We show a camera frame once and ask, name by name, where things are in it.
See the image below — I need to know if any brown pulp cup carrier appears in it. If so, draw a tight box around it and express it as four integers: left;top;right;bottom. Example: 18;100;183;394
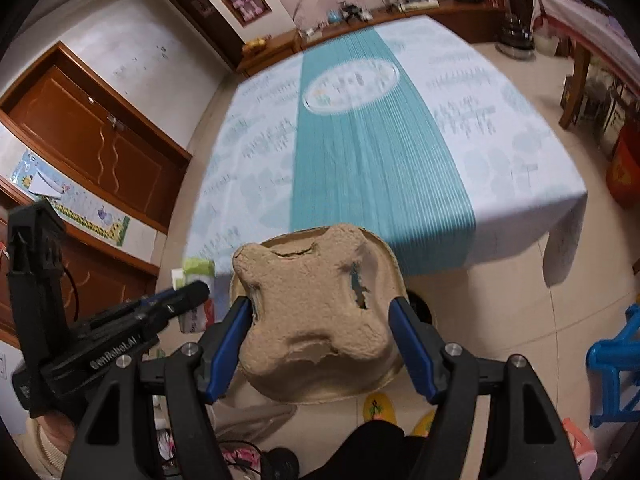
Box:
230;223;407;404

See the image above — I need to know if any small green white wrapper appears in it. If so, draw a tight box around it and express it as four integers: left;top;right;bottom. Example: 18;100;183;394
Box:
171;257;215;334

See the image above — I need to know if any operator left hand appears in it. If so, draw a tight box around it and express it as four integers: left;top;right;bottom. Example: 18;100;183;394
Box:
27;412;77;471

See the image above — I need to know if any left yellow slipper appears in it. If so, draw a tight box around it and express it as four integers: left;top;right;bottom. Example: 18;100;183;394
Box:
362;391;397;425

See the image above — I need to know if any yellow slipper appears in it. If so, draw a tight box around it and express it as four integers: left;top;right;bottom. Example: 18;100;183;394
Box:
411;410;436;438
362;391;397;425

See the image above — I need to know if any right yellow slipper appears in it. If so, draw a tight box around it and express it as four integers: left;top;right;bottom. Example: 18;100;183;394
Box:
411;410;436;438

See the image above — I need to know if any blue plastic stool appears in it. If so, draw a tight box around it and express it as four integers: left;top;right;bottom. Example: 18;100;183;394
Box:
586;304;639;428

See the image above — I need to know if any pink plastic stool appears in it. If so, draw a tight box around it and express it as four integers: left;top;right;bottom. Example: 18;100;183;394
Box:
562;418;598;480

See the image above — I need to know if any brown wooden door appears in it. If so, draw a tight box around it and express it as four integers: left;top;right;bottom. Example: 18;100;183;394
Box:
1;42;191;232

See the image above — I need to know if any patterned teal white tablecloth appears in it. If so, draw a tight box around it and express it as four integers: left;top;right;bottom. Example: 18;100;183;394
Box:
186;16;588;286

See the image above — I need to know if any red plastic bucket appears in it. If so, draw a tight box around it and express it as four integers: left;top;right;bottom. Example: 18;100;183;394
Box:
605;125;640;209

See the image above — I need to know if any black rice cooker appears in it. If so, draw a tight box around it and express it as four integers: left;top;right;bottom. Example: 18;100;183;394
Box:
495;13;535;61

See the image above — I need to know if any wooden tv cabinet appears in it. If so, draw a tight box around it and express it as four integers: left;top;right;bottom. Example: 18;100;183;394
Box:
235;0;516;76

